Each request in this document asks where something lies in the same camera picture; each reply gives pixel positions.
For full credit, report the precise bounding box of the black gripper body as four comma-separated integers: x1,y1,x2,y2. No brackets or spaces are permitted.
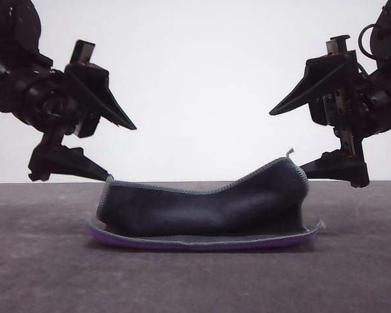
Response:
0,38,101,148
308,34,391,158

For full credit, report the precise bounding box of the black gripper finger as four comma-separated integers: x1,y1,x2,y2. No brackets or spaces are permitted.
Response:
268,50,360,116
298,148,370,188
28,146,114,183
64,63,138,132

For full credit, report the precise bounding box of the purple towel with grey hem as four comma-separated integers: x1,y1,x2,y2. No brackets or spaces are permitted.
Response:
85,148,325,252

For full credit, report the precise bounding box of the grey table cloth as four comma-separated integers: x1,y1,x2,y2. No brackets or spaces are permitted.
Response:
0,181,391,313

